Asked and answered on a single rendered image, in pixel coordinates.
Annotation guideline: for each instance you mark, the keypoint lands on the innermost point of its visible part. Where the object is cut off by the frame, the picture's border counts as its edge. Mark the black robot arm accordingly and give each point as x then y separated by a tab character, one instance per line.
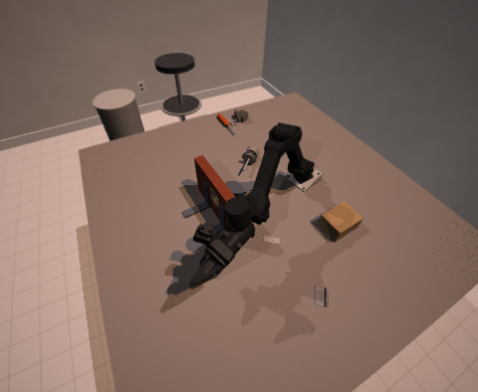
237	208

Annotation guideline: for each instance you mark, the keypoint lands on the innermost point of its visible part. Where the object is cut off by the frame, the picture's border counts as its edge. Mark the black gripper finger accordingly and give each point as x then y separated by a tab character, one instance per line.
192	286
210	266

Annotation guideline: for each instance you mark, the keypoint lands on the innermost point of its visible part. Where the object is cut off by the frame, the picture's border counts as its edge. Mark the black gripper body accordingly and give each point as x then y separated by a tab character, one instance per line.
221	250

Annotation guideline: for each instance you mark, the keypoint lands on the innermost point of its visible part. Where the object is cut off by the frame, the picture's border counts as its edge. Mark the orange-handled screwdriver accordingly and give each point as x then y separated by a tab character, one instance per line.
223	120

